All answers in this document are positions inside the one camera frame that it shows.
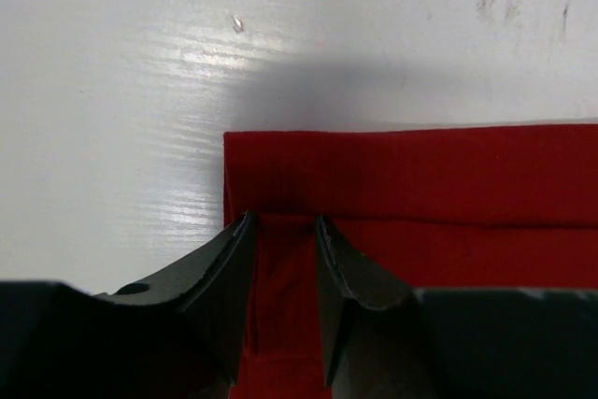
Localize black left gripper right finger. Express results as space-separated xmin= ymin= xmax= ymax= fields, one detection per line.
xmin=315 ymin=216 xmax=597 ymax=398

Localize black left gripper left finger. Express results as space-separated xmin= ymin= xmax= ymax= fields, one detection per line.
xmin=1 ymin=213 xmax=257 ymax=398

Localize red t-shirt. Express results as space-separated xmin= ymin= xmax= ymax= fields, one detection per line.
xmin=223 ymin=124 xmax=597 ymax=398

